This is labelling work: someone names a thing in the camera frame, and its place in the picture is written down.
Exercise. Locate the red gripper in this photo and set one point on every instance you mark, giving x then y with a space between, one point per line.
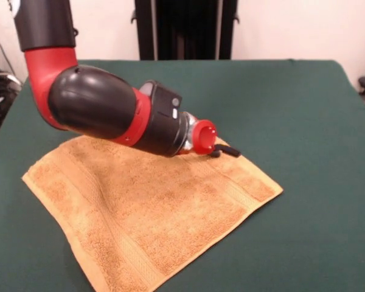
204 137

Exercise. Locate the orange-tan terry towel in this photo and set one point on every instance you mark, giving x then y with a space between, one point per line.
146 207

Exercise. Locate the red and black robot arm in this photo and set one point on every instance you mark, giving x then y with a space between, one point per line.
94 106

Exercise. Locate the dark green table cloth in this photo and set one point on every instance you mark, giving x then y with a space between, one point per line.
307 137

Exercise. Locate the black stand frame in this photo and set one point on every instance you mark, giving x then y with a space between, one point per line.
185 30

